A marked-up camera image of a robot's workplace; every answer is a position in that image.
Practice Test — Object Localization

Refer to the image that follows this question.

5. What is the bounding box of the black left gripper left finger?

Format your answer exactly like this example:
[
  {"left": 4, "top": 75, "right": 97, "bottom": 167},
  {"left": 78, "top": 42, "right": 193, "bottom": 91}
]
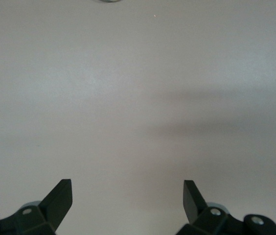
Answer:
[{"left": 0, "top": 179, "right": 73, "bottom": 235}]

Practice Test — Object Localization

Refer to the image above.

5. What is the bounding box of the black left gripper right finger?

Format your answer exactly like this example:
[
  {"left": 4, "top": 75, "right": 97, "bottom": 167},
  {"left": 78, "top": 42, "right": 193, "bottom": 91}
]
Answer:
[{"left": 176, "top": 180, "right": 246, "bottom": 235}]

